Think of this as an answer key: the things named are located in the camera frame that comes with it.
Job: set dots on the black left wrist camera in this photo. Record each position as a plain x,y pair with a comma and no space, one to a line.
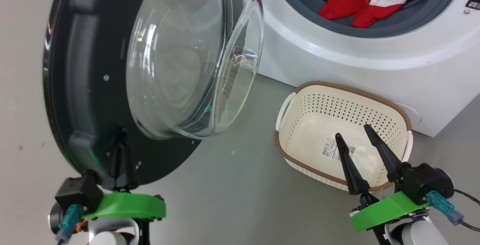
77,192

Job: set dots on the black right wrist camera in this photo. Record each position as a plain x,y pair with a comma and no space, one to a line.
427,179

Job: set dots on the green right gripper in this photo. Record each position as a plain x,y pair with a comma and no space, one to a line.
386,211

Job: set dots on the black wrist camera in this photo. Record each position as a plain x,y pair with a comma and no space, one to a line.
427,179
77,192

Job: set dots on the black round glass washer door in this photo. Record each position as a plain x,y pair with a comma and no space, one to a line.
82,87

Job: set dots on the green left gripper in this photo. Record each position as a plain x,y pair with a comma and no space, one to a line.
127,206

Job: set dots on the white barcode label sticker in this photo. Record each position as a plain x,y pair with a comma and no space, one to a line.
330,148

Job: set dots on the cream perforated basket brown rim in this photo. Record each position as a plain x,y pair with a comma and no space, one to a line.
311,125

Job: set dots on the round drain filter cover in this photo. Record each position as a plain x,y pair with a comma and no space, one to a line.
412,115

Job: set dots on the red garment with white stripe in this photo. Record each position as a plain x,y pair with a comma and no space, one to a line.
375,12

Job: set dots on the white front-load washing machine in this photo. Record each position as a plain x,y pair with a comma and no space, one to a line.
337,61

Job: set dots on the grey rubber door seal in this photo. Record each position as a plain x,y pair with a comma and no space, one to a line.
412,23

